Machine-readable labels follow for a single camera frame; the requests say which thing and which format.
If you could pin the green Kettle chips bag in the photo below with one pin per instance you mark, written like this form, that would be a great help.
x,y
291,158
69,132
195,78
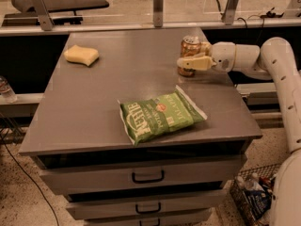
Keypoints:
x,y
165,114

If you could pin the top grey drawer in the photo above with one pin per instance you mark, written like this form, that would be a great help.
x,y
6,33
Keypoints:
x,y
172,172

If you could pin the water bottle in basket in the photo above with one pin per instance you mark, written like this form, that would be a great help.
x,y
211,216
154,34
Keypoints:
x,y
252,182

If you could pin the yellow sponge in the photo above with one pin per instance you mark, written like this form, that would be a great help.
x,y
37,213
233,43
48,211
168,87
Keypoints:
x,y
82,55

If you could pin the middle metal bracket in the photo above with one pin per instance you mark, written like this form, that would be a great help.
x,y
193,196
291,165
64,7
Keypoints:
x,y
158,6

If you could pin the wire basket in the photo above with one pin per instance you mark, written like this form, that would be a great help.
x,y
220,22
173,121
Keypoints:
x,y
267,177

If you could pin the blue snack bag in basket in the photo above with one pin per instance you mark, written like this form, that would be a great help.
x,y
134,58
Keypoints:
x,y
259,201

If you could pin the clear water bottle left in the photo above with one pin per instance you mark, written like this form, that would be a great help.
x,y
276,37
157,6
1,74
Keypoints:
x,y
7,91

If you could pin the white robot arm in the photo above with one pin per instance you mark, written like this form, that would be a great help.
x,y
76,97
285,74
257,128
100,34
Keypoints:
x,y
274,61

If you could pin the metal bracket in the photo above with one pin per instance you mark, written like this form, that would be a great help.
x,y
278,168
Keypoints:
x,y
229,12
158,6
45,20

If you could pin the grey drawer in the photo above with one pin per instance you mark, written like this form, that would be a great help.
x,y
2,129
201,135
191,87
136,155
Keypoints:
x,y
175,218
172,172
147,205

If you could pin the left metal bracket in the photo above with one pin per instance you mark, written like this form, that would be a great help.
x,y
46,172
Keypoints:
x,y
45,20

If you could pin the right metal bracket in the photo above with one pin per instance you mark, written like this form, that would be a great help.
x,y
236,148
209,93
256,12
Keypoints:
x,y
229,12

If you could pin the middle grey drawer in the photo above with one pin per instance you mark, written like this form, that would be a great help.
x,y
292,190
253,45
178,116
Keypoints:
x,y
147,205

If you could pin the grey drawer cabinet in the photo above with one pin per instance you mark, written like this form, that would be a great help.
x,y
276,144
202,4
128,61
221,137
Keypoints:
x,y
77,123

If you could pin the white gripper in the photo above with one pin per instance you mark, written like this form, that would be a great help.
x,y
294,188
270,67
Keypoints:
x,y
223,56

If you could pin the bottom grey drawer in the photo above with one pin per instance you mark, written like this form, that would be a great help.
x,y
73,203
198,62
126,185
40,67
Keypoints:
x,y
175,218

